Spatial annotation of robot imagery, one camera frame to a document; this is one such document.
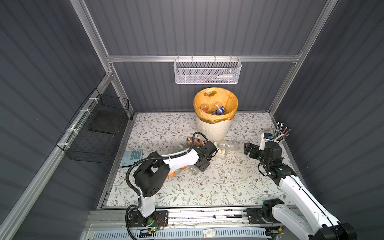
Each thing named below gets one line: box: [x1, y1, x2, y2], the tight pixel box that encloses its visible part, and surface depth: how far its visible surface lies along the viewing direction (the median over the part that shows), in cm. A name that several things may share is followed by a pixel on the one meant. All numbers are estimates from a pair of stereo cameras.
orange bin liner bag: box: [193, 87, 239, 124], surface depth 96 cm
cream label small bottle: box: [215, 147, 227, 159], surface depth 93 cm
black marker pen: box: [213, 214, 243, 219], surface depth 75 cm
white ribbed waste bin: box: [196, 115, 233, 142], surface depth 93 cm
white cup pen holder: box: [259, 132, 285, 151], surface depth 72 cm
